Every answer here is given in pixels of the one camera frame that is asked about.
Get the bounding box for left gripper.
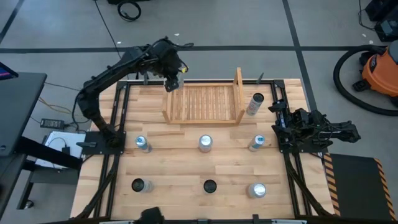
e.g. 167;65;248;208
150;37;188;93

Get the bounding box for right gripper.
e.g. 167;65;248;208
267;99;313;138

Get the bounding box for Peach Vibe Celsius can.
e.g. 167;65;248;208
203;179;218;194
246;92;265;116

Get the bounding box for blue slim energy drink can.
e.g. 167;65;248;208
134;135;153;154
248;134;266;152

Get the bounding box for white orange Spindrift can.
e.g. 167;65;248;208
198;134;214;154
247;182;267;199

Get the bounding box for wooden slatted shelf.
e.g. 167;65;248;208
161;67;246;126

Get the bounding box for orange shop vacuum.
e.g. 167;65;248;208
333;44;398;117
353;40;398;108

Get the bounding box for black hazard-striped floor mat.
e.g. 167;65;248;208
322;152;398;222

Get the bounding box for white paper sheets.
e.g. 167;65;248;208
35;130;87;170

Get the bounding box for black power adapter brick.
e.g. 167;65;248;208
39;118;65;129

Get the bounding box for black equipment case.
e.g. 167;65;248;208
365;0;398;43

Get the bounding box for black desk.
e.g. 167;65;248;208
0;72;84;218

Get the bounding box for black computer monitor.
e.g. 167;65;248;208
0;61;19;81

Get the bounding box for black metal table frame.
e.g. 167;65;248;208
74;72;335;224

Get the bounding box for black coiled cable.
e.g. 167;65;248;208
117;0;142;22

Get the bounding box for black floor cable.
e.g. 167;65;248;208
94;0;123;59

